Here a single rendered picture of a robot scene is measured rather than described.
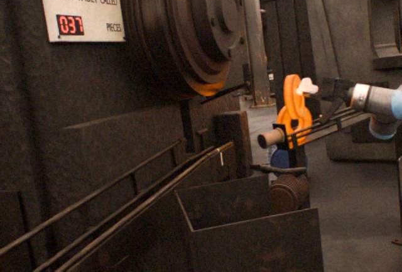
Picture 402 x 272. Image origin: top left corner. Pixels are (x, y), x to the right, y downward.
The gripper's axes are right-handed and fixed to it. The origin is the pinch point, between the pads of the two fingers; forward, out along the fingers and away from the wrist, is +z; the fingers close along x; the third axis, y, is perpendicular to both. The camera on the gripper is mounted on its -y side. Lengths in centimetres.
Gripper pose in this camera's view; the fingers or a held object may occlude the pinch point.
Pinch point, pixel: (294, 91)
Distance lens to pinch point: 162.5
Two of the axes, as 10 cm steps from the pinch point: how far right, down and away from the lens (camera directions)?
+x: -4.0, 1.7, -9.0
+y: 1.4, -9.6, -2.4
